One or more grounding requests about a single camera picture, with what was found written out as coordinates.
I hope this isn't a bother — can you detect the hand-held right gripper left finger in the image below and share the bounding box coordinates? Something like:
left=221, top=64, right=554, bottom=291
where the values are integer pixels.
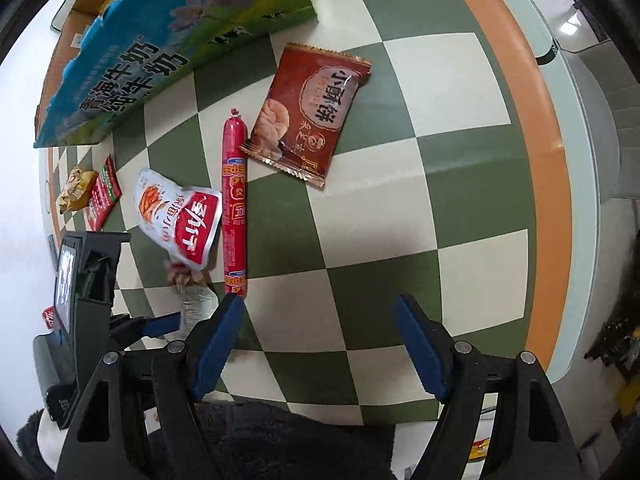
left=55, top=292, right=246, bottom=480

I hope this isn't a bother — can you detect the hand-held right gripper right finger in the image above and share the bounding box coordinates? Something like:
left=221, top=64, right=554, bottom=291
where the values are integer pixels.
left=392, top=294, right=588, bottom=480

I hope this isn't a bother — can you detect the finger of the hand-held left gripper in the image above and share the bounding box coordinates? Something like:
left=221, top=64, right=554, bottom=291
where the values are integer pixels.
left=107, top=311, right=182, bottom=348

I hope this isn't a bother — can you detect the red rectangular snack packet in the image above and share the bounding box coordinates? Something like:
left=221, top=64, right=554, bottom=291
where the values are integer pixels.
left=86, top=154, right=123, bottom=232

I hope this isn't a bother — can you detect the yellow-brown snack packet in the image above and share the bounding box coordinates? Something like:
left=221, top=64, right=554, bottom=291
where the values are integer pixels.
left=55, top=165, right=99, bottom=216

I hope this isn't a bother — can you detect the white packet with red label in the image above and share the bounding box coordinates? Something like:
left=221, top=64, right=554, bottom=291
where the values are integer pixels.
left=134, top=167, right=223, bottom=272

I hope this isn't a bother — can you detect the red sausage stick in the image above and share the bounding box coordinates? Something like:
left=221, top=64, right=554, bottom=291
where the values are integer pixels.
left=221, top=107, right=249, bottom=301

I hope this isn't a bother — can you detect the printed cardboard box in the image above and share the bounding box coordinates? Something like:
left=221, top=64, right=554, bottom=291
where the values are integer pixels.
left=34, top=0, right=319, bottom=150

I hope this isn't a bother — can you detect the dark red cookie packet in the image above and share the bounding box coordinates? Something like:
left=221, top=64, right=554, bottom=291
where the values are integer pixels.
left=240, top=42, right=373, bottom=188

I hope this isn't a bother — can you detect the person's dark fleece clothing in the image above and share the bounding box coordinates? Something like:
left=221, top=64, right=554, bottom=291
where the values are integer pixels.
left=15, top=400, right=451, bottom=480

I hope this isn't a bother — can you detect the green checkered table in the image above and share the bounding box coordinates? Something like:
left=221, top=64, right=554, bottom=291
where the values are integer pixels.
left=37, top=0, right=621, bottom=421

